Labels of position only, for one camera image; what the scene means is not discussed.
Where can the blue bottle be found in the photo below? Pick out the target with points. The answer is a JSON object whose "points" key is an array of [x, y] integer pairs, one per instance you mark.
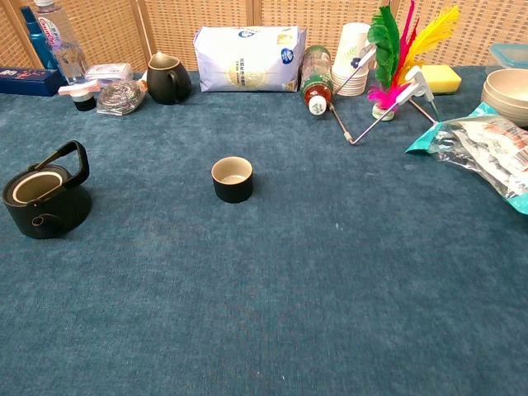
{"points": [[39, 41]]}

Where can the black ceramic teacup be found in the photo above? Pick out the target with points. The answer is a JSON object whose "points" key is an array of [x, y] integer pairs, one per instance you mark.
{"points": [[232, 187]]}

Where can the white tissue pack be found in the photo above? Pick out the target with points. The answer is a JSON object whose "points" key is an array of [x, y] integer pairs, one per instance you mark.
{"points": [[247, 57]]}

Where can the brown tea drink bottle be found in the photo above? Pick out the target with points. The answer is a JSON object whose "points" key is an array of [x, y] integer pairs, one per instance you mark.
{"points": [[317, 78]]}

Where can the colourful feather shuttlecock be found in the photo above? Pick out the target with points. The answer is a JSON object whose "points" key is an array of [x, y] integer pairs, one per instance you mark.
{"points": [[392, 49]]}

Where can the stack of paper cups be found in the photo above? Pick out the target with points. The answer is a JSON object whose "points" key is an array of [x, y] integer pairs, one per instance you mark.
{"points": [[350, 66]]}

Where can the woven rattan folding screen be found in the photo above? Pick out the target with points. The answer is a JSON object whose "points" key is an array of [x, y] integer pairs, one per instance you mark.
{"points": [[247, 16]]}

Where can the black ceramic pitcher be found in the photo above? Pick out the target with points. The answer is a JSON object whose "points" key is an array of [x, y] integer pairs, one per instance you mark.
{"points": [[165, 82]]}

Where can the steel wool scrubber in wrap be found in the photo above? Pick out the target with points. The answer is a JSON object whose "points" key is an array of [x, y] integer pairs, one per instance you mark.
{"points": [[121, 97]]}

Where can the clear plastic water bottle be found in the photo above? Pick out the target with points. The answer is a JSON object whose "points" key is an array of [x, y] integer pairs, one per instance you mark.
{"points": [[66, 49]]}

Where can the pink card box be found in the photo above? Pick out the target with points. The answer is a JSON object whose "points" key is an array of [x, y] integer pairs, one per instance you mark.
{"points": [[109, 71]]}

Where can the stack of beige bowls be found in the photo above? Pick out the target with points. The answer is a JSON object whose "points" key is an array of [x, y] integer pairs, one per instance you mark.
{"points": [[505, 97]]}

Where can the yellow sponge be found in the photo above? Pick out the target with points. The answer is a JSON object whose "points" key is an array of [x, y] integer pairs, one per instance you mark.
{"points": [[443, 78]]}

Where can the teal table cloth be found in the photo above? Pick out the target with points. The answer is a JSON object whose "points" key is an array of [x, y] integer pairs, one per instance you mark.
{"points": [[264, 255]]}

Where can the dark blue rectangular box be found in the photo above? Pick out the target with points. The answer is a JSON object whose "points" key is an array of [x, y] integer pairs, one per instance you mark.
{"points": [[26, 80]]}

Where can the teal plastic snack bag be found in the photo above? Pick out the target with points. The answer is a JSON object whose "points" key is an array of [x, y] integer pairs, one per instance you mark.
{"points": [[486, 148]]}

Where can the small black jar white lid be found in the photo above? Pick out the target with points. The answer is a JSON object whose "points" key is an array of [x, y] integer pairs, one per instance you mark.
{"points": [[84, 99]]}

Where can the clear container with teal lid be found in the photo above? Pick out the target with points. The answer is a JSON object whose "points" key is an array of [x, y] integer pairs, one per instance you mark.
{"points": [[509, 55]]}

